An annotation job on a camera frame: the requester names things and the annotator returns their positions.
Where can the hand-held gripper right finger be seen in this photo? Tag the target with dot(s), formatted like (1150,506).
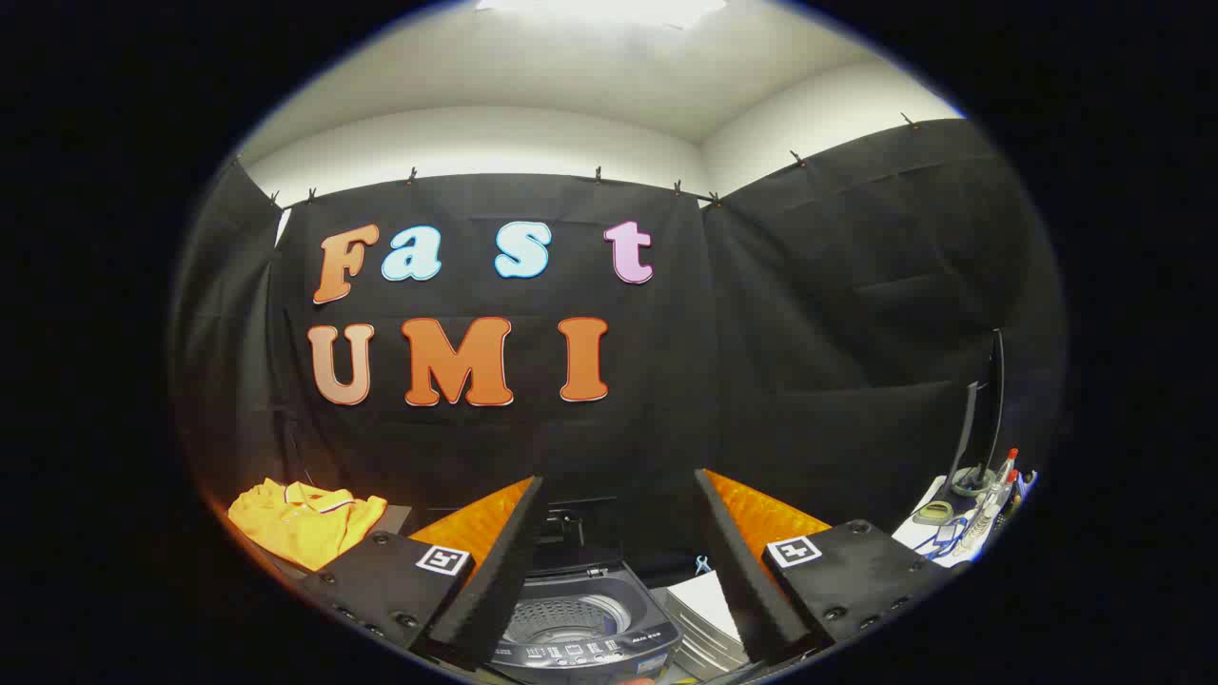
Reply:
(737,571)

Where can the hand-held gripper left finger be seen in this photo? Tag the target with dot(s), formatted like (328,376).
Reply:
(504,571)

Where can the dark grey washing machine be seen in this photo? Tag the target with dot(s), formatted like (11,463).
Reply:
(580,652)

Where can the yellow polo shirt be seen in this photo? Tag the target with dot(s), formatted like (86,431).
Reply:
(295,523)

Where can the black backdrop cloth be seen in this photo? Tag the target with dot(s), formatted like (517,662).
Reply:
(780,362)

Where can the clear bottle with red cap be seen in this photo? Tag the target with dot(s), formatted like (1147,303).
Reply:
(1002,476)

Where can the black computer monitor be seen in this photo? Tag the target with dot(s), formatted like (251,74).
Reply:
(994,400)

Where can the ceiling light panel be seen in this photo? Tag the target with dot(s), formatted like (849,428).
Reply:
(599,8)

